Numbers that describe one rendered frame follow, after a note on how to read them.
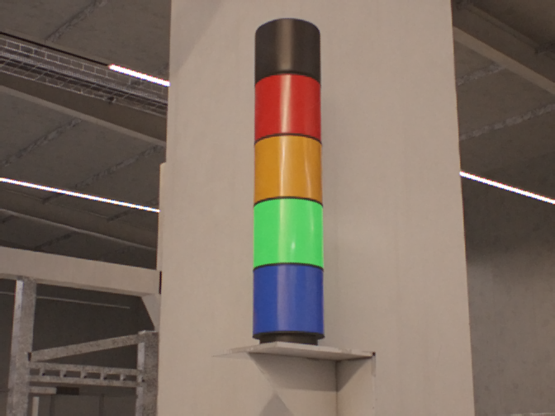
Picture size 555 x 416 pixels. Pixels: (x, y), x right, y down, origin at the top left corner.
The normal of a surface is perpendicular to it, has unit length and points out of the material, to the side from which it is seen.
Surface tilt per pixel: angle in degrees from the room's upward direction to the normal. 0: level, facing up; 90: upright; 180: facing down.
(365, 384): 90
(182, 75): 90
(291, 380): 90
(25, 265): 90
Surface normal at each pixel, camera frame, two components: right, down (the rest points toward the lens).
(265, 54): -0.63, -0.21
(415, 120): 0.64, -0.21
